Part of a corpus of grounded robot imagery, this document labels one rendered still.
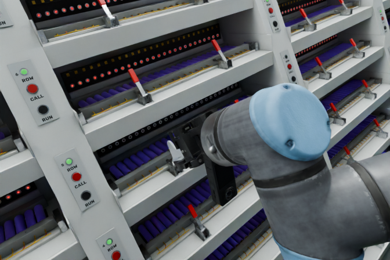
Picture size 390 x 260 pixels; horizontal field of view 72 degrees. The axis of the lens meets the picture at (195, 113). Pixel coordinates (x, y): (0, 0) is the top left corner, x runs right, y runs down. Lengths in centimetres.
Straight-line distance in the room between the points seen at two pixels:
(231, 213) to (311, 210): 49
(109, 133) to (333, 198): 44
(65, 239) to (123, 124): 26
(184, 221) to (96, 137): 34
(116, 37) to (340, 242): 55
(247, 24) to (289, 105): 66
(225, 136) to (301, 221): 13
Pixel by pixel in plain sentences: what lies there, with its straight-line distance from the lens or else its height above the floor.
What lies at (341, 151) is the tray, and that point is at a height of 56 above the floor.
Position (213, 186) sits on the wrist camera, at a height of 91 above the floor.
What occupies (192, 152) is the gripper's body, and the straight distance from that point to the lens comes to 48.
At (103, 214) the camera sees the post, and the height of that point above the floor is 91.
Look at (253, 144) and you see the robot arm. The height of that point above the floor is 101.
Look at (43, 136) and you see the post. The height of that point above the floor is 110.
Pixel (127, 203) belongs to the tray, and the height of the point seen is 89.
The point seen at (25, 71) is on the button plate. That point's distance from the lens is 59.
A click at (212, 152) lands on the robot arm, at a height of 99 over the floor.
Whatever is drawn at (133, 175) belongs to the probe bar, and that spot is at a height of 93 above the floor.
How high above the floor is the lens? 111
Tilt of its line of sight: 9 degrees down
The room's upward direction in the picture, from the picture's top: 22 degrees counter-clockwise
